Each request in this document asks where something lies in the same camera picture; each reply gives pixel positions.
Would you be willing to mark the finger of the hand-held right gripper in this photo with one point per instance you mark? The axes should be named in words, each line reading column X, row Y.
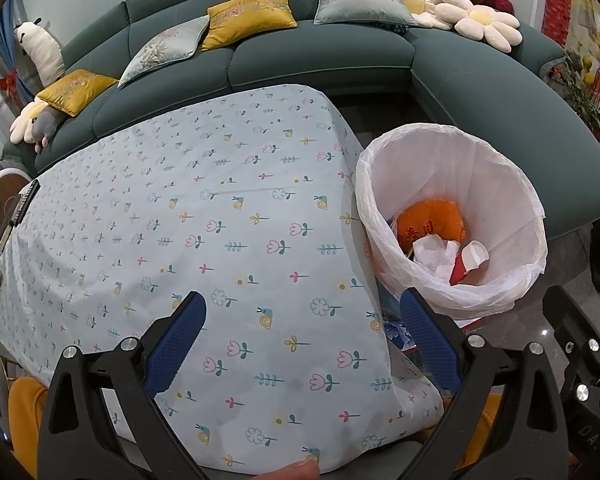
column 577, row 330

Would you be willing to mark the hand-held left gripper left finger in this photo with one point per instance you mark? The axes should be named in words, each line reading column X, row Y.
column 177, row 345

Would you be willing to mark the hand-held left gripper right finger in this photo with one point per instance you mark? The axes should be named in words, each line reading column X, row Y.
column 430, row 337

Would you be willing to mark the white tissue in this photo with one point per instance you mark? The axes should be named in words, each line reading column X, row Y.
column 432, row 257

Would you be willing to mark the red paper cup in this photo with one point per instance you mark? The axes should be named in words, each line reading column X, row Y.
column 472, row 255

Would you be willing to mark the orange plush item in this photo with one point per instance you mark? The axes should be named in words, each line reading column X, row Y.
column 430, row 220

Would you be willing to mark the trash bin with white liner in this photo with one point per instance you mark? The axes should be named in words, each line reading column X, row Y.
column 480, row 170

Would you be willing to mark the person's left hand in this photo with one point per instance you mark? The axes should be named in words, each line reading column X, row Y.
column 300, row 471

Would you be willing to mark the yellow cloth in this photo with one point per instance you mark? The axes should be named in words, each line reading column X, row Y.
column 487, row 420
column 25, row 410

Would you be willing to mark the floral print tablecloth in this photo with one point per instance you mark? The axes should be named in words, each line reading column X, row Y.
column 205, row 240

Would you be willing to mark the black remote control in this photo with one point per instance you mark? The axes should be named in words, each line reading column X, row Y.
column 25, row 202

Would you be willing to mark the white rimmed wooden chair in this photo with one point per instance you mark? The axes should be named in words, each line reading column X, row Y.
column 2, row 200

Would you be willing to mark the green potted plant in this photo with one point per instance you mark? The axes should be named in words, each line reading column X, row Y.
column 585, row 100

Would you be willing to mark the grey plush toy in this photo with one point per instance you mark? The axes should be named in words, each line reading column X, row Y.
column 45, row 127

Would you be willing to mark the yellow embroidered cushion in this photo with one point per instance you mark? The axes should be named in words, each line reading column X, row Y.
column 75, row 90
column 250, row 20

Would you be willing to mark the teal corner sofa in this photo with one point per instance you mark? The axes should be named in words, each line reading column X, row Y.
column 320, row 65

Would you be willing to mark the pale blue embroidered cushion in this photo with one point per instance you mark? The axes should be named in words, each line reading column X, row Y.
column 360, row 5
column 165, row 50

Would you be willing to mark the long white plush toy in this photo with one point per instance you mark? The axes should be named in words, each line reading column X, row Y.
column 42, row 52

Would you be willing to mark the blue curtain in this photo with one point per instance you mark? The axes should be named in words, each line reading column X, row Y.
column 0, row 60

